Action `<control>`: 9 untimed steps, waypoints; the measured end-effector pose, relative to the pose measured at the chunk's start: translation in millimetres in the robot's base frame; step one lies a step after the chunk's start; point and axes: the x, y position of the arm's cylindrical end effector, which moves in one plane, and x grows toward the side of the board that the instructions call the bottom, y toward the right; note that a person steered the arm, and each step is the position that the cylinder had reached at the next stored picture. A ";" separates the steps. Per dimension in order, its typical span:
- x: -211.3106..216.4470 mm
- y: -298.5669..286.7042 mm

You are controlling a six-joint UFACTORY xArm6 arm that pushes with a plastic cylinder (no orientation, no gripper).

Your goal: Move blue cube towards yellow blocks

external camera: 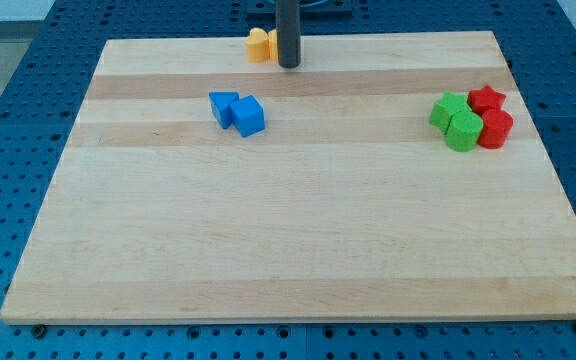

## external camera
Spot blue cube block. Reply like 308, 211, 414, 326
230, 95, 266, 137

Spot light wooden board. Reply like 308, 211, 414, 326
0, 31, 576, 325

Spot blue triangle block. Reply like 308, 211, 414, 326
209, 91, 239, 129

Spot yellow heart block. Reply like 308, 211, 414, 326
245, 27, 270, 63

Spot yellow block behind rod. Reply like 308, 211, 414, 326
268, 29, 278, 63

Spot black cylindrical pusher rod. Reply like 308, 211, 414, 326
275, 0, 301, 69

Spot green star block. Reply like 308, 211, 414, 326
429, 92, 472, 134

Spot green cylinder block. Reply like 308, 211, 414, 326
446, 111, 483, 152

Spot red star block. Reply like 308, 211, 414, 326
467, 85, 506, 115

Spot red cylinder block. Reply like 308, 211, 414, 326
477, 109, 514, 149

